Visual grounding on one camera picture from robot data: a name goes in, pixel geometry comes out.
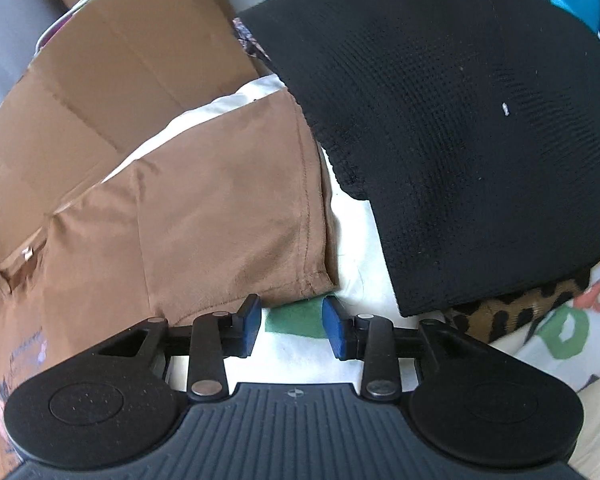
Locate black folded knit cloth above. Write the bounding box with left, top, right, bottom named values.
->
left=236, top=0, right=600, bottom=318

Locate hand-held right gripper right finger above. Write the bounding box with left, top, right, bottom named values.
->
left=321, top=295, right=486, bottom=403

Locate flattened cardboard sheet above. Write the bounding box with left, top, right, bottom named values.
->
left=0, top=0, right=288, bottom=268

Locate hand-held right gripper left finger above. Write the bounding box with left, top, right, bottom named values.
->
left=97, top=293, right=263, bottom=403

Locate brown printed t-shirt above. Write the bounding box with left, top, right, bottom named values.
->
left=0, top=91, right=338, bottom=480

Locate grey film-wrapped appliance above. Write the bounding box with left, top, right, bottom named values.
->
left=0, top=0, right=76, bottom=133

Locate cream bear-print bed sheet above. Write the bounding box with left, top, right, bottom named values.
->
left=100, top=74, right=600, bottom=480

